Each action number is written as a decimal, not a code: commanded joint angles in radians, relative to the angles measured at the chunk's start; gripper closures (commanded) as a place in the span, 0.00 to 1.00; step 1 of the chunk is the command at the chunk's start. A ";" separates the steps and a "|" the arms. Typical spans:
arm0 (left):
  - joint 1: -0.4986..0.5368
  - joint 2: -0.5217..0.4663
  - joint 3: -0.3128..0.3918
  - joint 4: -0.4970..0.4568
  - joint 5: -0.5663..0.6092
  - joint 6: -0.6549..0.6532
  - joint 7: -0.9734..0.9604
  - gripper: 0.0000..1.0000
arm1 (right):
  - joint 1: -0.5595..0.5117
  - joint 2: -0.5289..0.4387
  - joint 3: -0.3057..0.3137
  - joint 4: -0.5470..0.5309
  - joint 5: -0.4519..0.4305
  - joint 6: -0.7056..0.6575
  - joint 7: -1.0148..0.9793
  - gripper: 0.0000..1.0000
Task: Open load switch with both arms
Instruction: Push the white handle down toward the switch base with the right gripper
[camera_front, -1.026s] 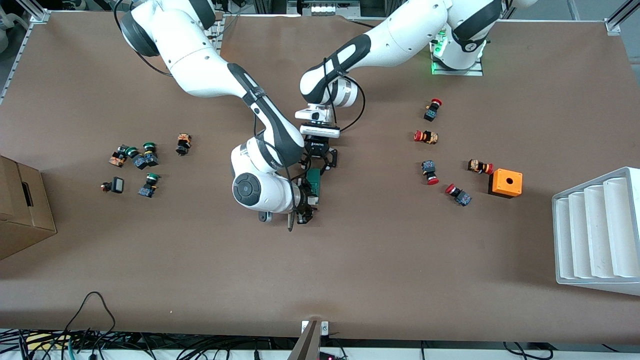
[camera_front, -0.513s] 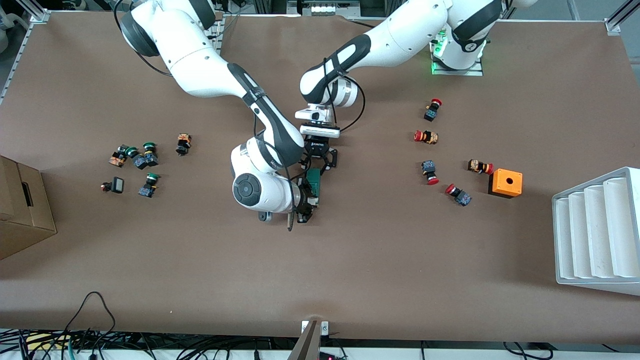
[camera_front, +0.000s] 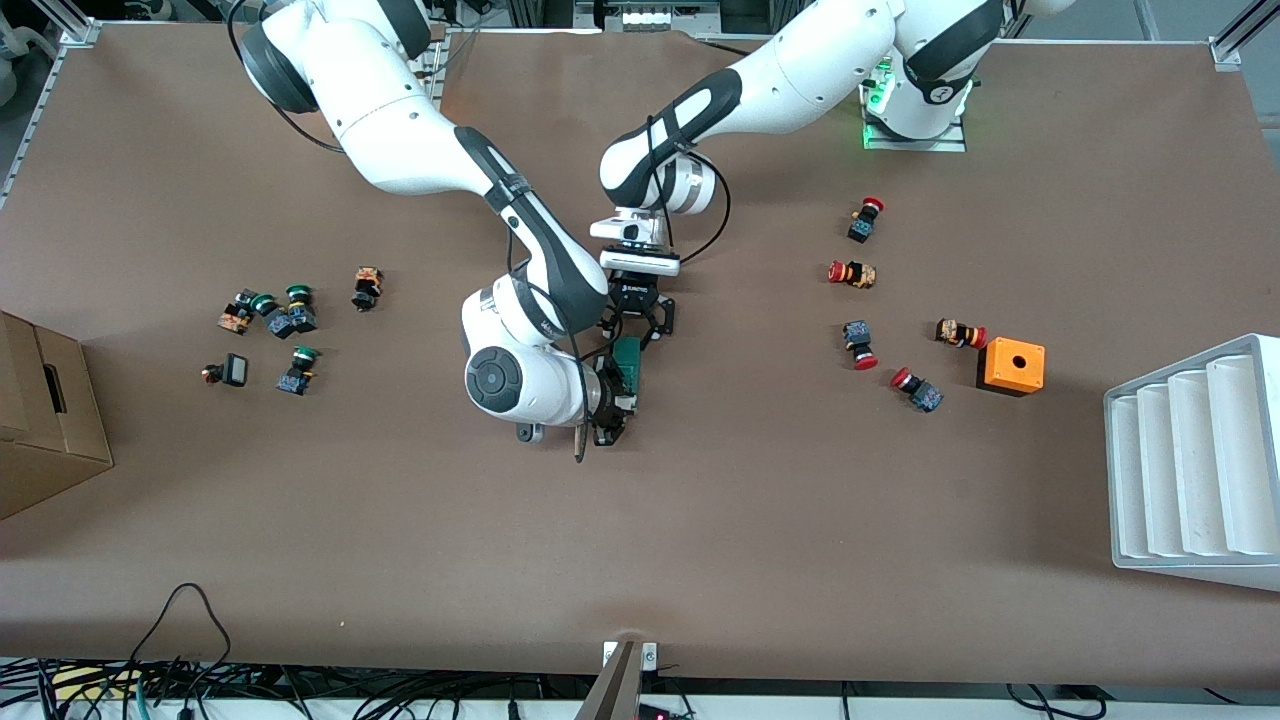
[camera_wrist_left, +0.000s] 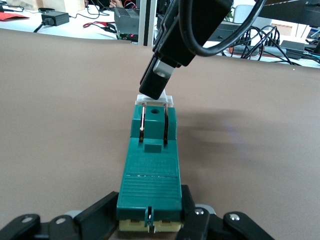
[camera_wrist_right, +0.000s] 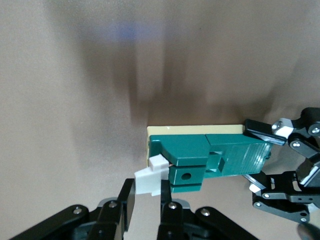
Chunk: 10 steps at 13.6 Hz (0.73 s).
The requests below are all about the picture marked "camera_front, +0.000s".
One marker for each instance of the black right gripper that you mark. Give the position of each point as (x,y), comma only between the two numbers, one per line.
(606,400)

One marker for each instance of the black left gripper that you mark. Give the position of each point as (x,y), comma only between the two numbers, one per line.
(634,296)

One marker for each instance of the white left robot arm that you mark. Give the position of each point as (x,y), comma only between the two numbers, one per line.
(800,70)

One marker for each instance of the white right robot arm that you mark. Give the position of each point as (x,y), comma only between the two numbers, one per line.
(400,130)

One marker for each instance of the red button orange contact block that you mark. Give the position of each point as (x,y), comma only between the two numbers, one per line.
(960,333)
(852,274)

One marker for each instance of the red button blue contact block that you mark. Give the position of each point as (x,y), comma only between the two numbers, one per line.
(860,343)
(918,390)
(864,222)

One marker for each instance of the black device white lights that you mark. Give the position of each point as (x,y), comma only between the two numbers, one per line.
(645,14)

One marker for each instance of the black power supply red light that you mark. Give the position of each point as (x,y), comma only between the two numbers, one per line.
(665,713)

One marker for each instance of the green button blue contact block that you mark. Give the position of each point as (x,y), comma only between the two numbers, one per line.
(274,318)
(298,372)

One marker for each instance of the green button yellow blue block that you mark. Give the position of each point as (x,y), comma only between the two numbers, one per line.
(301,308)

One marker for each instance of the black rectangular white-faced button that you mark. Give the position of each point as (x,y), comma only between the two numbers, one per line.
(232,371)

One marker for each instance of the brown cardboard box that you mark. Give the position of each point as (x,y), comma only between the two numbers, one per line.
(50,430)

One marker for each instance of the white slotted rack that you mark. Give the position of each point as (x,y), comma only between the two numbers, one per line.
(1190,470)

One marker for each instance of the yellow label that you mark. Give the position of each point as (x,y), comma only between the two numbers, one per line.
(95,683)

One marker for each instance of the aluminium camera post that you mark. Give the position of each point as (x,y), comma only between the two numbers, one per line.
(618,685)

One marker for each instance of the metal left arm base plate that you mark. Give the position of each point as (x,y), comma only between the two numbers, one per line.
(915,144)

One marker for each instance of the orange button enclosure box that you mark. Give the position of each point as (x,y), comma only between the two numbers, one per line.
(1012,368)

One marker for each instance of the aluminium frame profile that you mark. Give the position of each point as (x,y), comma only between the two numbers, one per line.
(45,100)
(1235,40)

